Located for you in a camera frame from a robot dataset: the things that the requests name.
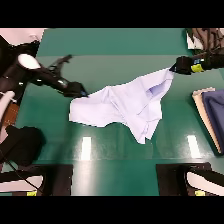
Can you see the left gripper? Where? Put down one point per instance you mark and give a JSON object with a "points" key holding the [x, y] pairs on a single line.
{"points": [[76, 90]]}

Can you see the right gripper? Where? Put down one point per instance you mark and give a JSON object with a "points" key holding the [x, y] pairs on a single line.
{"points": [[182, 65]]}

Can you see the lilac shirt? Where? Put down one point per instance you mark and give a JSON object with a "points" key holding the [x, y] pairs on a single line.
{"points": [[123, 103]]}

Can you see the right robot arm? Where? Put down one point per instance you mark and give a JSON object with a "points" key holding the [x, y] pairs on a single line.
{"points": [[213, 60]]}

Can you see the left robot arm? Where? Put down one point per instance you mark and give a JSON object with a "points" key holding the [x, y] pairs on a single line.
{"points": [[50, 78]]}

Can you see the white garment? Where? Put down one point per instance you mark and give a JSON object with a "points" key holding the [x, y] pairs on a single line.
{"points": [[193, 42]]}

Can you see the dark brown garment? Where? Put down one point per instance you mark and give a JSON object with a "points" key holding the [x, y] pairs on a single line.
{"points": [[210, 38]]}

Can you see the dark blue folded garment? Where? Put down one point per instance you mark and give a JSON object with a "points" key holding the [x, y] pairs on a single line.
{"points": [[215, 110]]}

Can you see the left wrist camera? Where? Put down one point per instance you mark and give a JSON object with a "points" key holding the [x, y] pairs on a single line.
{"points": [[60, 62]]}

